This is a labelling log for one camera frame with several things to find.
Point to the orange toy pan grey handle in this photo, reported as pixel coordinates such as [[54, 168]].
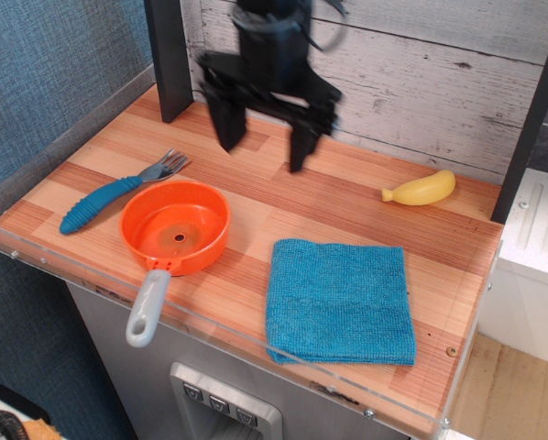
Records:
[[172, 229]]

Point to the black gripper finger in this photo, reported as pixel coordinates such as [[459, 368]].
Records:
[[229, 118], [303, 140]]

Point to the dark left vertical post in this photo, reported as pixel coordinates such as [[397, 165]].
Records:
[[170, 57]]

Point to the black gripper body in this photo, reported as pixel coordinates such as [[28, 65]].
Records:
[[271, 73]]

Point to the fork with blue handle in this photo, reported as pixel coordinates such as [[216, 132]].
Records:
[[84, 211]]

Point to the blue microfiber rag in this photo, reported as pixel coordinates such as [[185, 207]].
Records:
[[338, 303]]

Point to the dark vertical post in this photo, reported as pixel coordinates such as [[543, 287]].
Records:
[[170, 57], [523, 151]]

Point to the silver dispenser button panel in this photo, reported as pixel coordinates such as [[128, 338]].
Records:
[[212, 409]]

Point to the grey toy fridge cabinet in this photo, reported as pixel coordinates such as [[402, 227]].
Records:
[[141, 377]]

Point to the yellow object bottom left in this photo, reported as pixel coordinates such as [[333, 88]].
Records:
[[40, 430]]

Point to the dark right vertical post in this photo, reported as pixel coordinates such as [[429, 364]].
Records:
[[523, 151]]

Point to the yellow toy banana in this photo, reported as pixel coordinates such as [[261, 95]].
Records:
[[423, 191]]

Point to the clear acrylic table guard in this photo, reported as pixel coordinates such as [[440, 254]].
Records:
[[449, 246]]

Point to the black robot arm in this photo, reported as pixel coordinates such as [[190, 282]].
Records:
[[274, 7]]

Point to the white toy sink unit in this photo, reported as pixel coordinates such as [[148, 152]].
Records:
[[514, 310]]

